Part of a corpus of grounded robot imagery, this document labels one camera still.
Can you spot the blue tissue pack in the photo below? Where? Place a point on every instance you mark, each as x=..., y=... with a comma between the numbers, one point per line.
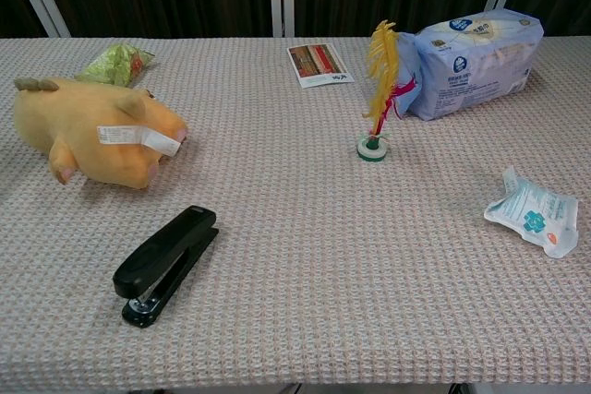
x=475, y=71

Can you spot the beige waffle tablecloth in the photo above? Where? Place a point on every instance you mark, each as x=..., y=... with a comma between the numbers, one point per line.
x=323, y=251

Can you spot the green snack bag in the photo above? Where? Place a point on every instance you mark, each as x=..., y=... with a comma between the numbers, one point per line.
x=115, y=64

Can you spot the black stapler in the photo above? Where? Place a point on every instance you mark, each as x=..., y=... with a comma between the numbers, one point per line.
x=161, y=251

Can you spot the yellow plush pig toy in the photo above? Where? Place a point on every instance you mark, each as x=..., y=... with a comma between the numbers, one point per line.
x=83, y=135

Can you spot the striped picture postcard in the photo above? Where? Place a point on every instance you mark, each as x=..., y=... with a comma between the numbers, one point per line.
x=318, y=64

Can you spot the small white medical packet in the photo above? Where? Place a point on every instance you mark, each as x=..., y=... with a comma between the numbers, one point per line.
x=535, y=214

